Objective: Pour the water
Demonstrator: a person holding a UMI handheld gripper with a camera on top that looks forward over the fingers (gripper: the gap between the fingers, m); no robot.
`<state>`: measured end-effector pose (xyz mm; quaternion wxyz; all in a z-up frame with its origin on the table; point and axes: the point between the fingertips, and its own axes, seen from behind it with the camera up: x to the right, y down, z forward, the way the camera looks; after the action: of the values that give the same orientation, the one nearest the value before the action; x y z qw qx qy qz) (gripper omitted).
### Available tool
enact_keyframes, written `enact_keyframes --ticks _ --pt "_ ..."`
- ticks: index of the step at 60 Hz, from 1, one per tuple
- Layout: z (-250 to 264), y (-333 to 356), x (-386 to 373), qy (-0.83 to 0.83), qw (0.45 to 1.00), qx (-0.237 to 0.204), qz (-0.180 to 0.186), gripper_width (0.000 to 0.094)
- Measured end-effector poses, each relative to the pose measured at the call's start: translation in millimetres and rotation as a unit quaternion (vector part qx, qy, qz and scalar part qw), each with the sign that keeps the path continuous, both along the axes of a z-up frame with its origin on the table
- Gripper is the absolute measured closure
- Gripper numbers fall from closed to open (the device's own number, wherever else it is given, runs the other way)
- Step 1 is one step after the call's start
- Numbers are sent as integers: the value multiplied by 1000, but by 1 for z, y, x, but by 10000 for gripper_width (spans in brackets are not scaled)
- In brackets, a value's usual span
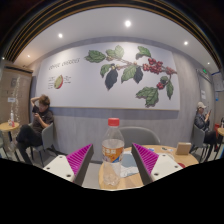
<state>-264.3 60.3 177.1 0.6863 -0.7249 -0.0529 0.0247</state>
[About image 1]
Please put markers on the white wall board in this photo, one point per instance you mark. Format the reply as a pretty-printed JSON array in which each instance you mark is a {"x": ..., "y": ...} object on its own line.
[{"x": 218, "y": 81}]

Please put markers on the white and blue paper sheet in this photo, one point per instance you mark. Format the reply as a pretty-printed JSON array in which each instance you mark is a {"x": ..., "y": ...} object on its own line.
[{"x": 128, "y": 166}]

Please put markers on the small white wall notice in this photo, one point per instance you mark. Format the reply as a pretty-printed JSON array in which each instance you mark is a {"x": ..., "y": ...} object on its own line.
[{"x": 203, "y": 94}]

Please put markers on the small wooden block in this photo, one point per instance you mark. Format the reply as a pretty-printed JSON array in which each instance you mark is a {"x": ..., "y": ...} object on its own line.
[{"x": 183, "y": 148}]

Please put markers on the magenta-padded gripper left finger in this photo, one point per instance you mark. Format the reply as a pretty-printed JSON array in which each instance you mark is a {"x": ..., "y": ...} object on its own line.
[{"x": 79, "y": 160}]

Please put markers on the large coffee plant wall mural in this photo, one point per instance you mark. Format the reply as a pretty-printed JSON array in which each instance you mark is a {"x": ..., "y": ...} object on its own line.
[{"x": 83, "y": 83}]

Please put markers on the green exit sign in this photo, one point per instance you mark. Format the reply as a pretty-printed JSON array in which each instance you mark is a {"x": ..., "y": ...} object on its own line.
[{"x": 204, "y": 71}]

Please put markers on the flat round red coaster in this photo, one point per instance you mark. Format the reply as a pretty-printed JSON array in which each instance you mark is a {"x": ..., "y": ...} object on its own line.
[{"x": 181, "y": 165}]

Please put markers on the person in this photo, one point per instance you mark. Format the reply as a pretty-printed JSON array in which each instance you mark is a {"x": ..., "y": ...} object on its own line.
[
  {"x": 201, "y": 121},
  {"x": 41, "y": 118}
]

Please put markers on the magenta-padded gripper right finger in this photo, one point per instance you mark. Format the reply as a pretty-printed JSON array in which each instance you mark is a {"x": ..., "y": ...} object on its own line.
[{"x": 146, "y": 160}]

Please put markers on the small round wooden side table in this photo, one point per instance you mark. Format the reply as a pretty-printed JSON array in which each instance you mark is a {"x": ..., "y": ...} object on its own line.
[{"x": 8, "y": 126}]

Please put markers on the clear red-capped drink bottle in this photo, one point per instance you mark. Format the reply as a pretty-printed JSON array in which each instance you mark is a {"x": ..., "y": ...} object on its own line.
[{"x": 112, "y": 153}]

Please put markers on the grey chair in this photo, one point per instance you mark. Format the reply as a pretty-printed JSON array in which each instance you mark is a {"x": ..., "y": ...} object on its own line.
[
  {"x": 198, "y": 136},
  {"x": 140, "y": 136},
  {"x": 48, "y": 135}
]

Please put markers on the round ceiling lights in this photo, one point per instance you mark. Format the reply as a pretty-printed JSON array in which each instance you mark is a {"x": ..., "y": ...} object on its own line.
[{"x": 127, "y": 23}]

